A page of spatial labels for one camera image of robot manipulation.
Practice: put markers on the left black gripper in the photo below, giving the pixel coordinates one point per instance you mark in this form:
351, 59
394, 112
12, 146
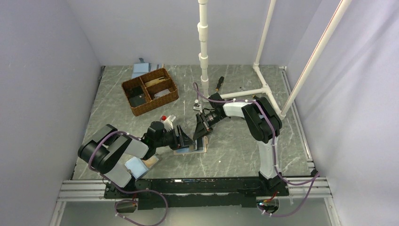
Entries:
182, 141

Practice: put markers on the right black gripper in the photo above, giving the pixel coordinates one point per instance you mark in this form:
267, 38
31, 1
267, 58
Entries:
202, 128

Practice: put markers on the tan blue card holder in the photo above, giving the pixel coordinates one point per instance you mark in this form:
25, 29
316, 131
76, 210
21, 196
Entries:
199, 147

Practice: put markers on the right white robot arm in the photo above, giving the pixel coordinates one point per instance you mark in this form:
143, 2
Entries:
263, 123

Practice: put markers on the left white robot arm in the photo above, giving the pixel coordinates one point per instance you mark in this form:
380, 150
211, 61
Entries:
103, 151

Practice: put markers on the blue orange card holder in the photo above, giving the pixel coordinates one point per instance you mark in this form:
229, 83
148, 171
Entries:
139, 168

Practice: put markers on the tan card in basket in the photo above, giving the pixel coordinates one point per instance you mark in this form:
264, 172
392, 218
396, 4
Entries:
155, 81

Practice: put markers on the blue card holder at back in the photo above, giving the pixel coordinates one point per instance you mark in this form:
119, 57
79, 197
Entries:
144, 67

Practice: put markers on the black orange screwdriver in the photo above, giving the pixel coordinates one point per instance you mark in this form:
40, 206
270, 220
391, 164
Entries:
219, 84

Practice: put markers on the brown wicker divided basket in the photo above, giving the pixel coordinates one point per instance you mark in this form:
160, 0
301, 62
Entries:
156, 96

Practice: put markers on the black item in basket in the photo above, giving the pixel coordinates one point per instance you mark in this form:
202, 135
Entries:
136, 97

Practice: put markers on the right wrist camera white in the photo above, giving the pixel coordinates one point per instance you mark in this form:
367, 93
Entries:
197, 106

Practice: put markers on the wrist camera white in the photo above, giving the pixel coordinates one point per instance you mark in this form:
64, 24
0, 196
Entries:
168, 121
197, 106

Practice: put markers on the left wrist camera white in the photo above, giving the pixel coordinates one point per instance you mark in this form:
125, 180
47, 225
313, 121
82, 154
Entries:
168, 121

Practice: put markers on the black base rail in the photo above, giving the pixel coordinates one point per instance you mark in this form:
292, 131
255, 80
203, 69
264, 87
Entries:
199, 192

